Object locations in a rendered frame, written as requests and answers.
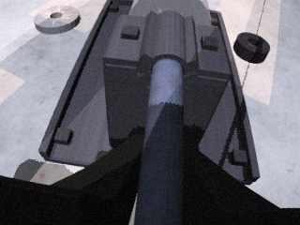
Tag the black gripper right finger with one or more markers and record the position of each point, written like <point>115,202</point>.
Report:
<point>214,197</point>

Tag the grey metal shaft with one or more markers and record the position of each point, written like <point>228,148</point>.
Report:
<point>160,197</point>

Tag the grey ring-shaped disc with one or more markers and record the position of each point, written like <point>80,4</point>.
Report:
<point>56,20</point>

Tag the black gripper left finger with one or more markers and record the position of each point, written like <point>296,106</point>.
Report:
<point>101,194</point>

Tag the dark grey ring spacer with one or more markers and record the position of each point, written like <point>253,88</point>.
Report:
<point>251,48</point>

